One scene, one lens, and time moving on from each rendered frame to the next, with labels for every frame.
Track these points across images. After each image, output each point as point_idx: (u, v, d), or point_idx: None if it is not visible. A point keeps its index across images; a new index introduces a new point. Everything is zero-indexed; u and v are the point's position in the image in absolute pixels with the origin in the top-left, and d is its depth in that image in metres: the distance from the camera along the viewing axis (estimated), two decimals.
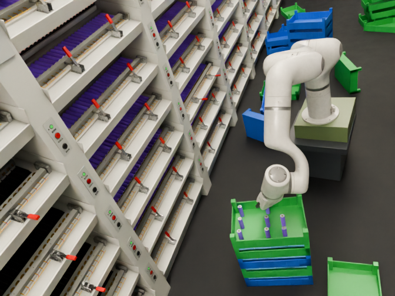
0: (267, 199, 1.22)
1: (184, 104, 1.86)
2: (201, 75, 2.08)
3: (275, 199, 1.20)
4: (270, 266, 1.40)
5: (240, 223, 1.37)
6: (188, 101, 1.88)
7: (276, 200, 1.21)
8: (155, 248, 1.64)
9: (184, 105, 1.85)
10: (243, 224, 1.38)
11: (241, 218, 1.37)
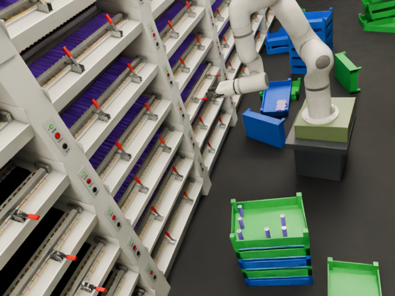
0: None
1: (184, 104, 1.86)
2: (201, 75, 2.08)
3: (238, 78, 1.65)
4: (270, 266, 1.40)
5: (240, 223, 1.37)
6: (188, 101, 1.88)
7: (236, 78, 1.65)
8: (155, 248, 1.64)
9: (184, 105, 1.85)
10: (243, 224, 1.38)
11: (241, 218, 1.37)
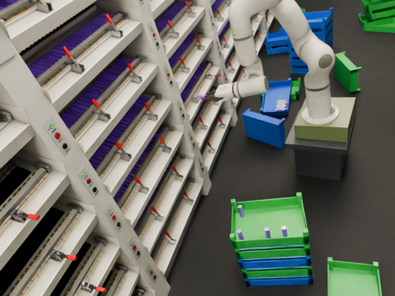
0: None
1: (184, 104, 1.86)
2: (201, 75, 2.08)
3: (237, 81, 1.63)
4: (270, 266, 1.40)
5: (204, 98, 1.75)
6: (188, 101, 1.88)
7: (234, 82, 1.63)
8: (155, 248, 1.64)
9: (184, 105, 1.85)
10: (203, 96, 1.75)
11: None
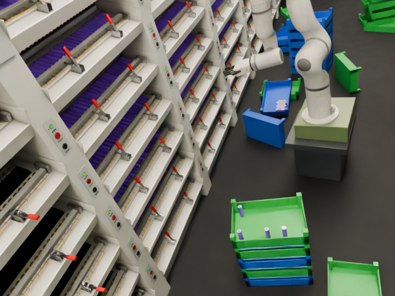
0: (254, 70, 1.75)
1: None
2: (198, 74, 2.08)
3: (258, 70, 1.77)
4: (270, 266, 1.40)
5: None
6: (185, 100, 1.89)
7: (256, 70, 1.78)
8: (155, 248, 1.64)
9: None
10: None
11: None
